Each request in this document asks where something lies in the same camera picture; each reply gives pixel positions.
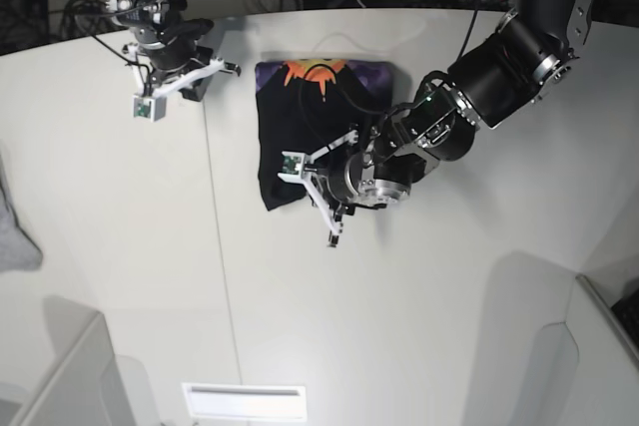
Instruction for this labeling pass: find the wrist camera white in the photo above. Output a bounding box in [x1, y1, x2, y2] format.
[278, 133, 356, 230]
[122, 43, 226, 122]

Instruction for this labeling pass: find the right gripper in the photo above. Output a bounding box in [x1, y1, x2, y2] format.
[132, 19, 242, 97]

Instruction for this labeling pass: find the black keyboard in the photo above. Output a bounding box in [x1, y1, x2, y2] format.
[612, 290, 639, 345]

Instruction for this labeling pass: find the grey cloth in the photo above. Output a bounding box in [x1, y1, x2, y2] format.
[1, 161, 43, 273]

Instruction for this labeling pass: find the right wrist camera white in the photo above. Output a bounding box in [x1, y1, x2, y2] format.
[122, 43, 226, 122]

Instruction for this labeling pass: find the coiled black cable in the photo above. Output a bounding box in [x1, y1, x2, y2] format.
[59, 0, 111, 41]

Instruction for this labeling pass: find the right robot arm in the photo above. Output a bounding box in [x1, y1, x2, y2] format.
[106, 0, 241, 109]

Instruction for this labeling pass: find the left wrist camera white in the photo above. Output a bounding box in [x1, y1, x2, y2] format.
[278, 133, 356, 230]

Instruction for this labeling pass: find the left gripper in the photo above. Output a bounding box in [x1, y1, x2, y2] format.
[315, 124, 379, 248]

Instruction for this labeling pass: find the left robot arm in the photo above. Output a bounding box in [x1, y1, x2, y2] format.
[310, 0, 594, 245]

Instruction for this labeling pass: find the black T-shirt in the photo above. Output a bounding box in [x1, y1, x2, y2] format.
[255, 58, 393, 212]

